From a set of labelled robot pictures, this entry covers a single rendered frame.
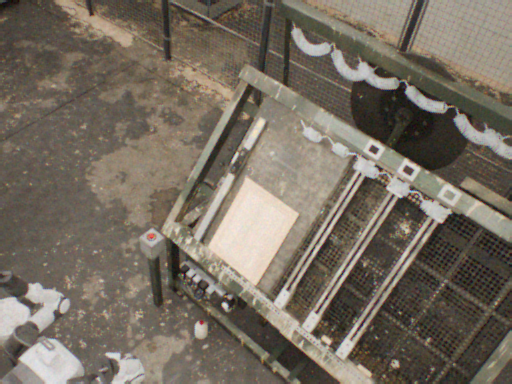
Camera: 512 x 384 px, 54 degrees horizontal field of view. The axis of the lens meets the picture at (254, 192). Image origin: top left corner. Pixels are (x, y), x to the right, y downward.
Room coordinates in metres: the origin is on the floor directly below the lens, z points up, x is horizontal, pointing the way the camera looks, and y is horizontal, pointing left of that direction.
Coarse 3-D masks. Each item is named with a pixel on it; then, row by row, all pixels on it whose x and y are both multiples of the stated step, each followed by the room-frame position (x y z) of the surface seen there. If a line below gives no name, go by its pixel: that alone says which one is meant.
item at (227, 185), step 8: (264, 120) 2.49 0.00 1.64; (256, 128) 2.46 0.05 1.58; (256, 136) 2.43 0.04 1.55; (248, 144) 2.40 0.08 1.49; (248, 152) 2.37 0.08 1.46; (240, 168) 2.31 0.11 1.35; (232, 176) 2.27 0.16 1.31; (224, 184) 2.24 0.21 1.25; (232, 184) 2.25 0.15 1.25; (224, 192) 2.20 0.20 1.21; (216, 200) 2.17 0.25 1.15; (216, 208) 2.13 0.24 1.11; (208, 216) 2.10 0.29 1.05; (208, 224) 2.07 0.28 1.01; (200, 232) 2.03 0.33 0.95; (200, 240) 2.01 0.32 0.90
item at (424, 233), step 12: (444, 192) 1.88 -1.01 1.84; (456, 192) 1.87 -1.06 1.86; (444, 216) 1.79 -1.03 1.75; (432, 228) 1.77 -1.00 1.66; (420, 240) 1.76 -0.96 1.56; (408, 252) 1.70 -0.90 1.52; (396, 264) 1.66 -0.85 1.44; (408, 264) 1.65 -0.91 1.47; (396, 276) 1.61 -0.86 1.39; (384, 288) 1.57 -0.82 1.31; (372, 300) 1.52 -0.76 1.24; (384, 300) 1.52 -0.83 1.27; (372, 312) 1.47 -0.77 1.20; (360, 324) 1.43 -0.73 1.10; (348, 336) 1.38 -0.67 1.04; (348, 348) 1.33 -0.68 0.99
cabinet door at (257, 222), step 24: (240, 192) 2.19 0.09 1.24; (264, 192) 2.16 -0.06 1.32; (240, 216) 2.08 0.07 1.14; (264, 216) 2.05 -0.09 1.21; (288, 216) 2.01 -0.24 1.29; (216, 240) 1.99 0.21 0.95; (240, 240) 1.96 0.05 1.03; (264, 240) 1.93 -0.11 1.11; (240, 264) 1.84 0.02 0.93; (264, 264) 1.81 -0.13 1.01
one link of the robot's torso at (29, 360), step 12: (60, 348) 0.94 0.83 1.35; (12, 360) 0.84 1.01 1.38; (24, 360) 0.85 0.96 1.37; (36, 360) 0.86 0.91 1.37; (60, 360) 0.88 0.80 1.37; (72, 360) 0.89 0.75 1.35; (12, 372) 0.79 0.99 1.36; (24, 372) 0.80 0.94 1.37; (36, 372) 0.81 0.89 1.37; (48, 372) 0.82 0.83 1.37; (60, 372) 0.82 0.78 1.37; (72, 372) 0.84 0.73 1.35
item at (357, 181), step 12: (372, 144) 2.16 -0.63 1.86; (360, 156) 2.13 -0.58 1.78; (372, 156) 2.11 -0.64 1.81; (360, 168) 2.00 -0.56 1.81; (360, 180) 2.05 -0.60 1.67; (348, 192) 2.03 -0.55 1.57; (336, 204) 1.97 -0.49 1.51; (348, 204) 1.98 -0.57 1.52; (336, 216) 1.92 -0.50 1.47; (324, 228) 1.88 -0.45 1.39; (324, 240) 1.83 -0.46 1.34; (312, 252) 1.79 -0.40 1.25; (300, 264) 1.74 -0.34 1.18; (300, 276) 1.69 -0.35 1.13; (288, 288) 1.66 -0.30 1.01; (276, 300) 1.60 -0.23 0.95; (288, 300) 1.61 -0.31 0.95
